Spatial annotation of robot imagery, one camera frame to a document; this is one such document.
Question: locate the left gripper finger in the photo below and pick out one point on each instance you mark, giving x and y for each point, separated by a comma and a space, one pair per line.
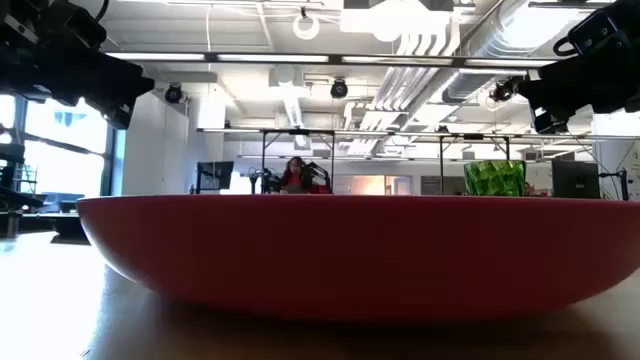
127, 82

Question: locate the black round ceiling lamp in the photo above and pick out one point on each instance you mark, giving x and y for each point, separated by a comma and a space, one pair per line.
339, 89
173, 94
502, 91

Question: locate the black background robot arm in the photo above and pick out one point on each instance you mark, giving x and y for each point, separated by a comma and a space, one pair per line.
265, 181
320, 175

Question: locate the green faceted cup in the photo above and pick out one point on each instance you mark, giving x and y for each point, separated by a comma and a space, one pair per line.
495, 179

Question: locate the black overhead light bar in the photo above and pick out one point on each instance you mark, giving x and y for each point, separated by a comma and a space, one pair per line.
336, 59

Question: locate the person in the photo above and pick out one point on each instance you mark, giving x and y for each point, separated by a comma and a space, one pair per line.
295, 180

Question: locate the black background stand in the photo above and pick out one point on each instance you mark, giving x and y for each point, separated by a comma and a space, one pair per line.
623, 185

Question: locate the black computer monitor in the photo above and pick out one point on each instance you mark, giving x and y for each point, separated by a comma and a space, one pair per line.
215, 175
575, 180

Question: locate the silver ventilation duct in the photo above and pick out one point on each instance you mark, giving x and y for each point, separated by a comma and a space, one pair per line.
500, 35

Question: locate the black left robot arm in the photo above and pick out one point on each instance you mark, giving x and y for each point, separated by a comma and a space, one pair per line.
10, 197

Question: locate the black background workstation frame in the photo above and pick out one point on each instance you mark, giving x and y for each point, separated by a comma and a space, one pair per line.
441, 165
263, 160

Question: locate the red-pink round plate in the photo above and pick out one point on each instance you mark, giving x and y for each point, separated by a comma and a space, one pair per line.
350, 250

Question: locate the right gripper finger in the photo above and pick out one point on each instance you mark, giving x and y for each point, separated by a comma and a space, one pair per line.
542, 90

